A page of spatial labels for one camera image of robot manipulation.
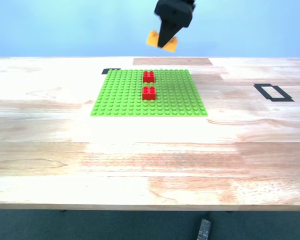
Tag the grey speckled metal bar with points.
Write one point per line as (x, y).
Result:
(204, 230)

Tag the green studded baseplate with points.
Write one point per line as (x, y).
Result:
(120, 100)

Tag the yellow toy brick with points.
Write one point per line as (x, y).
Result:
(172, 45)

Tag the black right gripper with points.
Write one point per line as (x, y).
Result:
(175, 11)

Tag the red square toy brick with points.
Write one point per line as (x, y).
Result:
(149, 95)
(149, 78)

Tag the short black tape strip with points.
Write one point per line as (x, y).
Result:
(105, 71)

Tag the black tape rectangle outline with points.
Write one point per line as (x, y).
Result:
(261, 90)

